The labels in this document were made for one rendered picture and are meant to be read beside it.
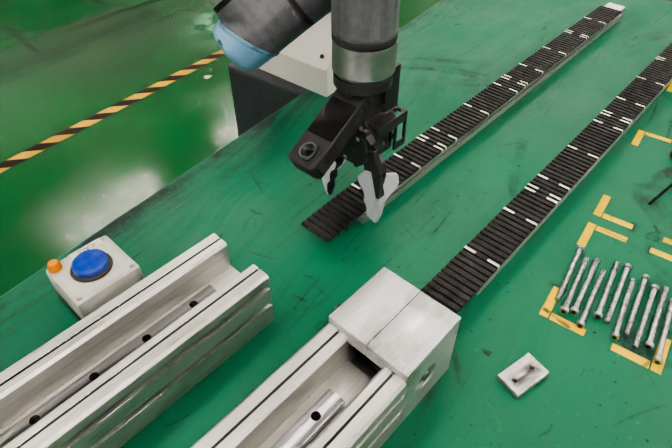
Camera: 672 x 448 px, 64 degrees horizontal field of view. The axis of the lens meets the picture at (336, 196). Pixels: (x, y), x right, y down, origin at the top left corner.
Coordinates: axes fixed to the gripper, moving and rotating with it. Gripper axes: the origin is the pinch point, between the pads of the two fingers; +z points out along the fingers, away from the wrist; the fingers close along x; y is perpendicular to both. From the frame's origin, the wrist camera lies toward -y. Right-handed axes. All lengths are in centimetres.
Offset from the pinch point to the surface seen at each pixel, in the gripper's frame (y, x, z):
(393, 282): -11.1, -16.2, -6.3
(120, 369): -36.2, -3.3, -5.3
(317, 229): -6.4, -0.1, 0.1
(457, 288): -2.3, -19.5, -0.1
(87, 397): -39.7, -3.6, -5.2
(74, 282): -33.5, 12.4, -2.7
